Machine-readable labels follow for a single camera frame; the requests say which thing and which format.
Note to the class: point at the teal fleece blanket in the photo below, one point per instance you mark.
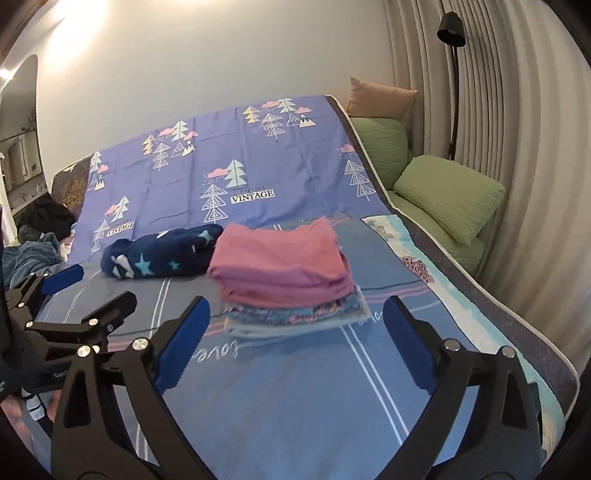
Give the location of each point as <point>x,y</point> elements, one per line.
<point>18,262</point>

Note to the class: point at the black clothes pile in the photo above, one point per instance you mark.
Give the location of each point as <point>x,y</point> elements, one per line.
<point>44,216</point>

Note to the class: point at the navy star fleece garment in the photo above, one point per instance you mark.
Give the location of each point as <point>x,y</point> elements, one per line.
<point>171,253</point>

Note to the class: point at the black floor lamp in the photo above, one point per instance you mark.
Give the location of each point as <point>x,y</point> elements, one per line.
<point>451,32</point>

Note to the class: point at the purple tree print duvet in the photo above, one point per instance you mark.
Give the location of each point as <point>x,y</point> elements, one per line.
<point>259,164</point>

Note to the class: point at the far green pillow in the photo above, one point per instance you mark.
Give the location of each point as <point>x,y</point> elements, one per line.
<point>387,145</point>

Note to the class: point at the folded clothes stack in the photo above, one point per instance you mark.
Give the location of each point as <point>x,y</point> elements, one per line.
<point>245,321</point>

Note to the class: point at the green pillow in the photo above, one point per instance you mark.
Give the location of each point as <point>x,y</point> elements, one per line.
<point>387,145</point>
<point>459,198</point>

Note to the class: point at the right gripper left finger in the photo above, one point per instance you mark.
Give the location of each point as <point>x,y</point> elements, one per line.
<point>90,440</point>

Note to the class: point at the tan pillow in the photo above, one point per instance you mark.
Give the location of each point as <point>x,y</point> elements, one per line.
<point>372,100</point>

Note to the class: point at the near green pillow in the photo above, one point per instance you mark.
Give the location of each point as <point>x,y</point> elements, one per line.
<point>459,198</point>

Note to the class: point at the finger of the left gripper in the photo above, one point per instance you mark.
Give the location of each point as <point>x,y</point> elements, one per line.
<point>92,330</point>
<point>31,293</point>

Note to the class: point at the blue striped bed sheet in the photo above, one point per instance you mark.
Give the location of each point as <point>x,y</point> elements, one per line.
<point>335,404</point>

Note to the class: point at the pink shirt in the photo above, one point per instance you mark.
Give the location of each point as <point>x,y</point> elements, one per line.
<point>281,269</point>

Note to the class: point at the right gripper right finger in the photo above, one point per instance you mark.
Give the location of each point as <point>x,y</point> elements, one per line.
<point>503,439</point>

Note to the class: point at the person's left hand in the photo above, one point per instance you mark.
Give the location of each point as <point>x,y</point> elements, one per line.
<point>15,412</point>

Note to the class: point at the beige curtain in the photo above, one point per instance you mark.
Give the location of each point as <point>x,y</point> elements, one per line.
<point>524,119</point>

